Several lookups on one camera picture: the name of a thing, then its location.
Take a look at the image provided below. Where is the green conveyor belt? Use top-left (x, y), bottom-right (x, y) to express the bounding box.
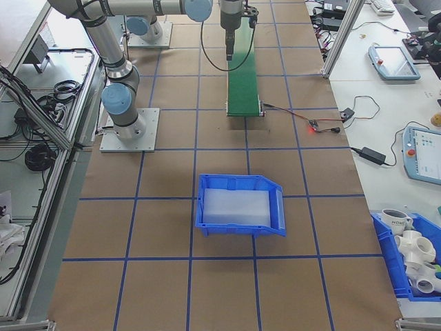
top-left (225, 15), bottom-right (266, 119)

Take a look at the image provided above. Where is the aluminium profile column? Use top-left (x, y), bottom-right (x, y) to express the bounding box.
top-left (322, 0), bottom-right (361, 79)

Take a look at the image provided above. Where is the white keyboard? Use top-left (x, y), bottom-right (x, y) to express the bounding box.
top-left (371, 0), bottom-right (396, 17)

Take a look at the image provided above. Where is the blue grey teach pendant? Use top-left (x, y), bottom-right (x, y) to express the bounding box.
top-left (399, 123), bottom-right (441, 181)
top-left (367, 43), bottom-right (422, 82)

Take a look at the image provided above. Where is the blue plastic storage bin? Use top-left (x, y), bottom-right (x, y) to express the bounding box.
top-left (194, 173), bottom-right (288, 239)
top-left (370, 211), bottom-right (441, 302)

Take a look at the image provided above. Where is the grey metal box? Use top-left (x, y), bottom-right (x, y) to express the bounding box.
top-left (22, 34), bottom-right (51, 74)

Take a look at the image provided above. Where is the white printed mug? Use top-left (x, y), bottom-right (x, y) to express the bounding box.
top-left (381, 208), bottom-right (414, 233)

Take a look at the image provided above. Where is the white PVC pipe fitting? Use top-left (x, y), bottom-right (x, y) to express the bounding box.
top-left (394, 229), bottom-right (437, 266)
top-left (406, 261), bottom-right (441, 296)

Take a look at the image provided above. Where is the white crumpled cloth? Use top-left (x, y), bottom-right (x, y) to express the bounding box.
top-left (0, 189), bottom-right (25, 263)

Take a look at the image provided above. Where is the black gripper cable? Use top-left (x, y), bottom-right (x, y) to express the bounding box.
top-left (201, 19), bottom-right (256, 72)

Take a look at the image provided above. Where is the white square base plate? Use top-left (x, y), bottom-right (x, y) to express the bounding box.
top-left (99, 107), bottom-right (161, 152)
top-left (127, 22), bottom-right (173, 48)

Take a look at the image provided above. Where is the red conveyor motor wire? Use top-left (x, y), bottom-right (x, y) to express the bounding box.
top-left (263, 101), bottom-right (313, 123)

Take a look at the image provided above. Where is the thin black wire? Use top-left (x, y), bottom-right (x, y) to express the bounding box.
top-left (345, 95), bottom-right (380, 130)

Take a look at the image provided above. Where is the black coiled cable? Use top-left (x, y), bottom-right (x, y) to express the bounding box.
top-left (52, 79), bottom-right (82, 103)
top-left (24, 143), bottom-right (58, 173)

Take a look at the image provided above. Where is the black adapter power cable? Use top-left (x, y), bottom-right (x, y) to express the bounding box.
top-left (383, 128), bottom-right (407, 168)

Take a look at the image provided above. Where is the V-shaped aluminium frame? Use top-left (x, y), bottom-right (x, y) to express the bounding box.
top-left (0, 0), bottom-right (104, 323)

